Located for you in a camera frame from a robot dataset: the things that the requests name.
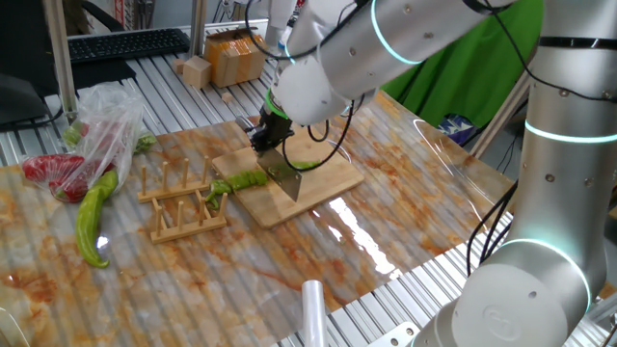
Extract blue patterned cloth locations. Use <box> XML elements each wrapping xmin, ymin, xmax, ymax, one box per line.
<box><xmin>436</xmin><ymin>113</ymin><xmax>476</xmax><ymax>146</ymax></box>

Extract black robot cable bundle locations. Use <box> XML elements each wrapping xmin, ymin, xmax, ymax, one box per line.
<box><xmin>466</xmin><ymin>180</ymin><xmax>520</xmax><ymax>277</ymax></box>

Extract black camera cable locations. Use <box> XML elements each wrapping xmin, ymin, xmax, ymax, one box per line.
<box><xmin>244</xmin><ymin>0</ymin><xmax>372</xmax><ymax>173</ymax></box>

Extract large wooden block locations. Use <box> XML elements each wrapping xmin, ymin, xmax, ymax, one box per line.
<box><xmin>181</xmin><ymin>55</ymin><xmax>213</xmax><ymax>91</ymax></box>

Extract curved green chili pepper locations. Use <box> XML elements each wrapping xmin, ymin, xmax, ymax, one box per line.
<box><xmin>74</xmin><ymin>169</ymin><xmax>120</xmax><ymax>270</ymax></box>

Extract cardboard box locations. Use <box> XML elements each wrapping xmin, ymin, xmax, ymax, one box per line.
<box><xmin>202</xmin><ymin>26</ymin><xmax>269</xmax><ymax>90</ymax></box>

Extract red chili pepper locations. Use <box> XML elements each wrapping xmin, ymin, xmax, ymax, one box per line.
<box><xmin>21</xmin><ymin>153</ymin><xmax>87</xmax><ymax>184</ymax></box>
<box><xmin>47</xmin><ymin>162</ymin><xmax>117</xmax><ymax>203</ymax></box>

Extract clear plastic bag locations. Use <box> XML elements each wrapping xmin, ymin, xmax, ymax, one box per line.
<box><xmin>18</xmin><ymin>80</ymin><xmax>158</xmax><ymax>203</ymax></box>

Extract aluminium frame post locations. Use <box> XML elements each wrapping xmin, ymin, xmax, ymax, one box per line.
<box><xmin>41</xmin><ymin>0</ymin><xmax>79</xmax><ymax>120</ymax></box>
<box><xmin>469</xmin><ymin>71</ymin><xmax>531</xmax><ymax>160</ymax></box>
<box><xmin>188</xmin><ymin>0</ymin><xmax>208</xmax><ymax>59</ymax></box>

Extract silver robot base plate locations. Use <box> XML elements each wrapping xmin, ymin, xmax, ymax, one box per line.
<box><xmin>365</xmin><ymin>321</ymin><xmax>420</xmax><ymax>347</ymax></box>

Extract black keyboard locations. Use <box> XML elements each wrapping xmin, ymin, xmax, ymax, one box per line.
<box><xmin>67</xmin><ymin>27</ymin><xmax>192</xmax><ymax>66</ymax></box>

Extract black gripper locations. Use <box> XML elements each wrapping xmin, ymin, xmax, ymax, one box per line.
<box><xmin>248</xmin><ymin>109</ymin><xmax>296</xmax><ymax>156</ymax></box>

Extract chopped green pepper pieces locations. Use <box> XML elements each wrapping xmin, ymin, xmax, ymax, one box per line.
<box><xmin>61</xmin><ymin>119</ymin><xmax>84</xmax><ymax>148</ymax></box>

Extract steel cleaver knife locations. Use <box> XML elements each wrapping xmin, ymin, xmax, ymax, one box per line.
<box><xmin>234</xmin><ymin>115</ymin><xmax>304</xmax><ymax>203</ymax></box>

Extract plastic bag of peppers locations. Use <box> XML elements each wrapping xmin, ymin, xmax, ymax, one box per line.
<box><xmin>133</xmin><ymin>132</ymin><xmax>158</xmax><ymax>155</ymax></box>

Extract wooden cutting board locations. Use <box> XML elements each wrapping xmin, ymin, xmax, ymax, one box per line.
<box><xmin>210</xmin><ymin>125</ymin><xmax>365</xmax><ymax>230</ymax></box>

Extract wooden peg rack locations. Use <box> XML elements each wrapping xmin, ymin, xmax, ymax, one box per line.
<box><xmin>137</xmin><ymin>157</ymin><xmax>228</xmax><ymax>245</ymax></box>

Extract marble pattern plastic mat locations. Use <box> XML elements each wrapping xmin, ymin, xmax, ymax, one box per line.
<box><xmin>0</xmin><ymin>90</ymin><xmax>515</xmax><ymax>347</ymax></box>

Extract green cloth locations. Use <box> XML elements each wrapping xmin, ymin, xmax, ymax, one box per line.
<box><xmin>380</xmin><ymin>0</ymin><xmax>545</xmax><ymax>129</ymax></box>

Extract black computer monitor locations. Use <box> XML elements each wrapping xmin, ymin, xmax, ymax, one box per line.
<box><xmin>0</xmin><ymin>0</ymin><xmax>64</xmax><ymax>127</ymax></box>

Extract white plastic film roll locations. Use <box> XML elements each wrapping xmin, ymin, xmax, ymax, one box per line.
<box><xmin>302</xmin><ymin>279</ymin><xmax>329</xmax><ymax>347</ymax></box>

